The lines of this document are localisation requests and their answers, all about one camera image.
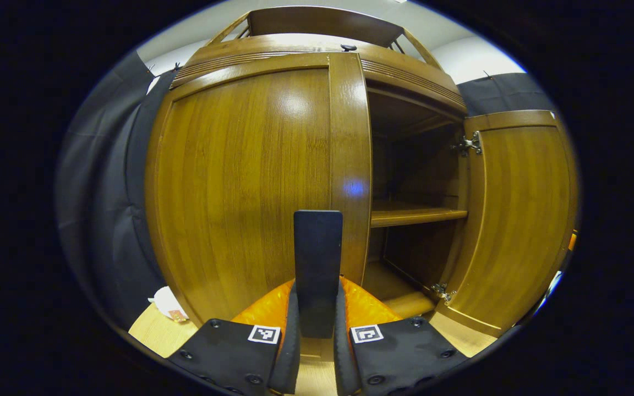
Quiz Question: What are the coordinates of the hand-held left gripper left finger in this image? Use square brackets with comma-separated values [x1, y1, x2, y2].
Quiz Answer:
[166, 278, 301, 396]

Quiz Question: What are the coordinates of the wooden double-door shoe cabinet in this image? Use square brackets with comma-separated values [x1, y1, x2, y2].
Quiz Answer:
[145, 5, 580, 358]

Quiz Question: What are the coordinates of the wooden cabinet drawer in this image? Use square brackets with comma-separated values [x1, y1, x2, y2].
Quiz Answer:
[171, 34, 466, 105]

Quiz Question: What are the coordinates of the wooden inner shelf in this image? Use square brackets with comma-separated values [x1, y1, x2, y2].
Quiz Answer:
[371, 201, 468, 228]

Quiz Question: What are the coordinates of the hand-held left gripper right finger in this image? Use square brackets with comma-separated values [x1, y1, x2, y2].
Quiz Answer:
[332, 276, 469, 396]

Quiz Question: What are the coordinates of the wooden shoe cabinet door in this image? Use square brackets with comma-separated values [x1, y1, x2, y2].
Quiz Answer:
[145, 52, 373, 331]
[433, 110, 579, 337]

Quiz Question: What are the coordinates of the black door handle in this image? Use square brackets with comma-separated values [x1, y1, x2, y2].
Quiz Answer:
[294, 210, 343, 339]

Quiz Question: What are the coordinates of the white plush toy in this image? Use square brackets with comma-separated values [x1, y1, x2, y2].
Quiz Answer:
[148, 286, 190, 322]

